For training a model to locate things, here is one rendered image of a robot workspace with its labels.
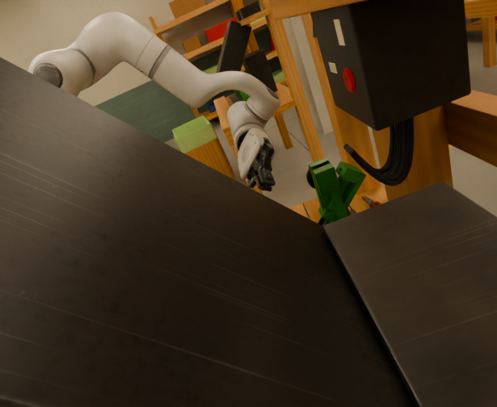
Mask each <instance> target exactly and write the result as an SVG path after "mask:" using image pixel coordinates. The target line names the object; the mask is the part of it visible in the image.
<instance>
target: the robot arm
mask: <svg viewBox="0 0 497 407"><path fill-rule="evenodd" d="M123 61H124V62H127V63H129V64H130V65H131V66H133V67H134V68H136V69H137V70H139V71H140V72H142V73H143V74H144V75H145V76H147V77H148V78H150V79H151V80H153V81H154V82H156V83H157V84H159V85H160V86H161V87H163V88H164V89H165V90H167V91H169V92H170V93H172V94H173V95H174V96H175V97H177V98H178V99H180V100H181V101H183V102H184V103H186V104H187V105H189V106H190V107H194V108H198V107H201V106H203V105H204V104H205V103H207V102H208V101H209V100H210V99H211V98H212V97H214V96H215V95H217V94H219V93H221V92H223V91H226V90H239V91H241V92H243V93H245V94H247V95H248V96H249V99H248V100H247V101H240V102H236V103H234V104H233V105H232V106H231V107H230V108H229V110H228V112H227V120H228V123H229V126H230V131H231V134H232V137H233V140H234V145H235V148H236V150H237V151H238V168H239V173H240V176H241V179H243V180H245V178H246V177H247V181H248V187H251V188H254V187H255V185H256V183H257V186H258V188H259V189H260V190H262V191H271V190H272V186H275V184H276V183H275V180H274V178H273V176H272V173H271V172H272V165H271V162H272V159H273V158H274V156H275V153H276V149H275V146H274V144H273V143H272V140H271V139H270V137H269V136H268V135H267V134H266V132H265V131H264V127H265V125H266V123H267V122H268V121H269V120H270V119H271V117H272V116H273V115H274V114H275V112H276V111H277V109H278V108H279V106H280V99H279V97H278V95H276V94H275V92H274V91H272V90H271V89H270V88H269V87H267V86H266V85H264V84H263V83H262V82H261V81H260V80H259V79H257V78H255V77H254V76H252V75H250V74H248V73H244V72H240V71H225V72H220V73H212V74H209V73H204V72H202V71H201V70H199V69H198V68H196V67H195V66H194V65H193V64H192V63H191V62H189V61H188V60H187V59H185V58H184V57H183V56H181V55H180V54H179V53H177V52H176V51H175V50H174V49H173V48H172V47H170V46H169V45H168V44H166V43H165V42H163V41H162V40H161V39H159V38H158V37H157V36H156V35H155V34H153V33H152V32H151V31H149V30H148V29H147V28H145V27H144V26H142V25H141V24H140V23H139V22H138V21H136V20H135V19H133V18H131V17H130V16H128V15H125V14H123V13H120V12H108V13H105V14H103V15H100V16H98V17H96V18H95V19H92V20H91V21H90V22H89V23H88V24H87V25H86V26H85V27H84V28H83V29H82V31H81V33H80V35H79V37H78V38H77V39H76V40H75V41H74V42H73V43H72V44H71V45H70V46H69V47H67V48H63V49H57V50H51V51H47V52H43V53H41V54H39V55H37V56H36V57H35V58H34V59H33V60H32V62H31V64H30V65H29V68H28V72H29V73H32V74H34V75H36V76H37V77H39V78H42V79H43V80H45V81H46V82H49V83H51V84H53V85H54V86H57V87H58V88H60V89H62V90H64V91H66V92H68V93H70V94H72V95H74V96H75V97H78V95H79V93H80V91H82V90H85V89H87V88H89V87H90V86H93V85H94V84H95V83H96V82H98V81H99V80H100V79H102V78H103V77H104V76H106V75H107V74H108V73H109V72H110V71H111V70H112V69H113V68H114V67H116V66H117V65H118V64H119V63H121V62H123Z"/></svg>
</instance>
